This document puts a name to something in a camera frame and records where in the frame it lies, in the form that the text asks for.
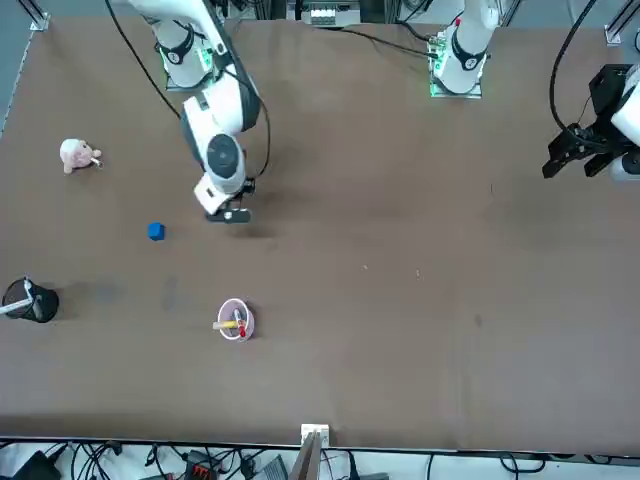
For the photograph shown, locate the white post foot bracket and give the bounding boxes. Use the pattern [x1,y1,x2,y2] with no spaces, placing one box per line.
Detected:
[300,423,332,448]

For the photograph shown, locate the pink plush toy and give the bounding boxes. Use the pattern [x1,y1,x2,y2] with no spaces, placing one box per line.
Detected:
[59,138,104,175]

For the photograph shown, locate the black cable on table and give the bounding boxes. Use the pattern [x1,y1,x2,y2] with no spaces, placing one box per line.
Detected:
[313,23,434,56]

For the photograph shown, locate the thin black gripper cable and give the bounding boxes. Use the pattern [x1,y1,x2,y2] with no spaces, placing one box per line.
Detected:
[227,47,273,181]

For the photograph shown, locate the black power adapter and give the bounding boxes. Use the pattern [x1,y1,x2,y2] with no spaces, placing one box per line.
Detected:
[10,449,62,480]

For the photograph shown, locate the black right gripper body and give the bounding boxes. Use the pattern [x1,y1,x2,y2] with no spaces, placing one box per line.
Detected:
[204,196,253,225]

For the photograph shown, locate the aluminium camera post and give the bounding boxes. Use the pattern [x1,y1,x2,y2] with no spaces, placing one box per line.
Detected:
[290,429,324,480]

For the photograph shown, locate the pink translucent plastic cup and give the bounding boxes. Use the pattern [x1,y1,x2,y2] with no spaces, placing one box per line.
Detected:
[216,297,260,343]

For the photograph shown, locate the black mesh pen cup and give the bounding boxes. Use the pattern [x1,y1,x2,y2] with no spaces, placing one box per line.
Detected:
[1,277,61,324]

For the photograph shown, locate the black orange power device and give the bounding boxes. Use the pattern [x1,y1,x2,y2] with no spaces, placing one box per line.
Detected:
[185,451,222,480]

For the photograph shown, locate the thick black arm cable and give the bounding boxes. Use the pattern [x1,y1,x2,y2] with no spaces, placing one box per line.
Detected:
[548,0,600,134]

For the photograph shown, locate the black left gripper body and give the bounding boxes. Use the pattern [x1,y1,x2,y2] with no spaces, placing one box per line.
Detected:
[588,63,635,132]

